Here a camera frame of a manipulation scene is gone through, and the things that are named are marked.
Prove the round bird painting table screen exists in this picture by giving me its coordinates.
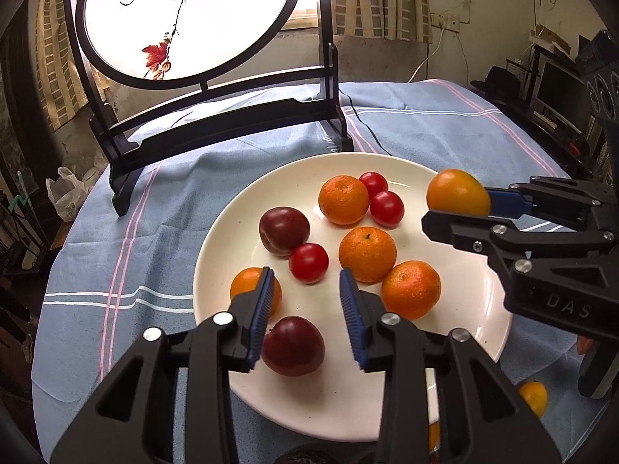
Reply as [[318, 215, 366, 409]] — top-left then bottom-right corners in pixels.
[[62, 0, 355, 217]]

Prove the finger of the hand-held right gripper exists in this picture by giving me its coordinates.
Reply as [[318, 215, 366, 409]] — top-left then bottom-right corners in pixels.
[[486, 176, 619, 233], [422, 209, 619, 276]]

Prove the white round plate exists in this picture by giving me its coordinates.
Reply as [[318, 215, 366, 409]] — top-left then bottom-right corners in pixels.
[[192, 152, 514, 443]]

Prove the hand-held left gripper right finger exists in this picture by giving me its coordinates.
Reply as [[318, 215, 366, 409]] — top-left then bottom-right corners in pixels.
[[339, 267, 564, 464]]

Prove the striped checked curtain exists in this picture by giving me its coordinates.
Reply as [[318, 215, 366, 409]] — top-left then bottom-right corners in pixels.
[[34, 0, 113, 119], [333, 0, 433, 44]]

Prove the white plastic bag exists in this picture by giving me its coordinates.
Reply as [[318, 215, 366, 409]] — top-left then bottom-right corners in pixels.
[[46, 167, 91, 223]]

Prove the black cable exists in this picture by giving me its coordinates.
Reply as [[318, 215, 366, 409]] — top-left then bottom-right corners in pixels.
[[340, 88, 393, 156]]

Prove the dark red plum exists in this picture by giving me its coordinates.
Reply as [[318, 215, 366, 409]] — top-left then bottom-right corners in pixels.
[[261, 316, 326, 377], [258, 206, 311, 255]]

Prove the black hat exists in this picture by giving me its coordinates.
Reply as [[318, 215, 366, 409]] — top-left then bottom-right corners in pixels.
[[470, 65, 526, 98]]

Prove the red cherry tomato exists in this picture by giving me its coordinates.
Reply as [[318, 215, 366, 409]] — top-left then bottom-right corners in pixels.
[[289, 243, 330, 284], [358, 171, 389, 199], [369, 190, 405, 228]]

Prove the white cable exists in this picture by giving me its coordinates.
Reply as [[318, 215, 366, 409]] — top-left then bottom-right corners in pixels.
[[411, 26, 446, 81]]

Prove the blue striped tablecloth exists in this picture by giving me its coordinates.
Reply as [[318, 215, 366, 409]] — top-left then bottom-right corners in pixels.
[[30, 78, 610, 464]]

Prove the small yellow kumquat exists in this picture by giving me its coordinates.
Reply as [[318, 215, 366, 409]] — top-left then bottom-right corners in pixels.
[[516, 381, 549, 419]]

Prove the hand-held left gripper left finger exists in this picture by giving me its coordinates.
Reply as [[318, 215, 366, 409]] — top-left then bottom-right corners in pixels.
[[50, 266, 282, 464]]

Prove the smooth yellow-orange citrus fruit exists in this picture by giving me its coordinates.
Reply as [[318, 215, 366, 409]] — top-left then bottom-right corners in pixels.
[[426, 169, 492, 217]]

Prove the computer monitor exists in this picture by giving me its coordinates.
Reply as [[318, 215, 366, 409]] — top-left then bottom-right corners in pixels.
[[533, 55, 589, 130]]

